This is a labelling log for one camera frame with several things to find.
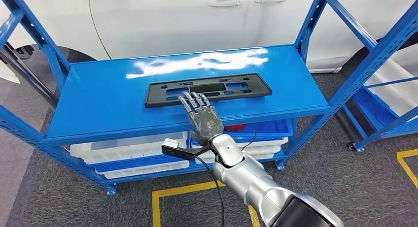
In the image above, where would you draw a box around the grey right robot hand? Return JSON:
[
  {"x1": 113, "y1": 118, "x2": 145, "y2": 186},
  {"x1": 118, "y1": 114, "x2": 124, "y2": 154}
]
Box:
[{"x1": 177, "y1": 91, "x2": 226, "y2": 147}]

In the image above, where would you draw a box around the black plastic plate frame part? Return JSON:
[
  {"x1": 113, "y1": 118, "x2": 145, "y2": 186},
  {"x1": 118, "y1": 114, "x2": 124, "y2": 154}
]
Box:
[{"x1": 144, "y1": 72, "x2": 273, "y2": 109}]

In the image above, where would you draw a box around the blue metal shelf rack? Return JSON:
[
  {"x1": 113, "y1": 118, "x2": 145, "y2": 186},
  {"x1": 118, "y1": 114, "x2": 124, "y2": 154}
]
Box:
[
  {"x1": 0, "y1": 0, "x2": 418, "y2": 196},
  {"x1": 341, "y1": 77, "x2": 418, "y2": 154}
]

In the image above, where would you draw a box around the yellow floor tape square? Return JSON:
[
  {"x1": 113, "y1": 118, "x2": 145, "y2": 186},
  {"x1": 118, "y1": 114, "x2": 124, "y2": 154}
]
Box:
[{"x1": 151, "y1": 180, "x2": 262, "y2": 227}]

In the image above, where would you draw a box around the white car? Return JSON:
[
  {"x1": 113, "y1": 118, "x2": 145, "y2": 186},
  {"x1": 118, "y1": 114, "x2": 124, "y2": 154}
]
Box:
[{"x1": 0, "y1": 0, "x2": 418, "y2": 85}]

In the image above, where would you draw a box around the black metal bar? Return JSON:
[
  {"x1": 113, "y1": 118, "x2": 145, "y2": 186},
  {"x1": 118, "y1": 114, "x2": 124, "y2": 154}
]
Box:
[{"x1": 0, "y1": 42, "x2": 60, "y2": 109}]

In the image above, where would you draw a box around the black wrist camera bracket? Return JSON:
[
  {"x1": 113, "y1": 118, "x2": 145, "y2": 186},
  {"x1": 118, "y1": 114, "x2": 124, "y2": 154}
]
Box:
[{"x1": 161, "y1": 144, "x2": 218, "y2": 161}]

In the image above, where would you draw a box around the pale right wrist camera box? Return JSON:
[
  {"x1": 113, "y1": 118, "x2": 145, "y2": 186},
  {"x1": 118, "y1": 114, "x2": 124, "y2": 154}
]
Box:
[{"x1": 162, "y1": 138, "x2": 181, "y2": 151}]

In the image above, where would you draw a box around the thin black wrist wire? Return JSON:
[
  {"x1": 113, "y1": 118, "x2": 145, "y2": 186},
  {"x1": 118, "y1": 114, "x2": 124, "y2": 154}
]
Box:
[{"x1": 241, "y1": 130, "x2": 258, "y2": 152}]

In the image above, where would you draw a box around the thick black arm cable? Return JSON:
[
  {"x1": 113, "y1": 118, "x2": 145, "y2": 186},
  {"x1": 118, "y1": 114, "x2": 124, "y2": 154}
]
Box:
[{"x1": 192, "y1": 154, "x2": 227, "y2": 227}]

